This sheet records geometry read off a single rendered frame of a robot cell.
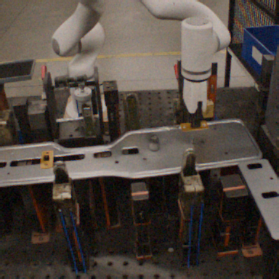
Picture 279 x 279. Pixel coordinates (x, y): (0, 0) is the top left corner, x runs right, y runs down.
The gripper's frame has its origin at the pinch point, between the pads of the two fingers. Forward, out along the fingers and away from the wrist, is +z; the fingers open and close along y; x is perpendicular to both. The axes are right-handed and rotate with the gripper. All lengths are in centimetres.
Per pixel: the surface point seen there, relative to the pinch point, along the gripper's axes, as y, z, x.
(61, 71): -257, 112, -68
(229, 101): -66, 40, 37
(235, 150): 6.1, 9.2, 12.0
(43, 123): -16, 6, -48
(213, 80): -15.0, -4.0, 10.4
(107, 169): 7.5, 9.2, -28.0
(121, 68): -248, 111, -8
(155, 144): 1.5, 6.6, -12.4
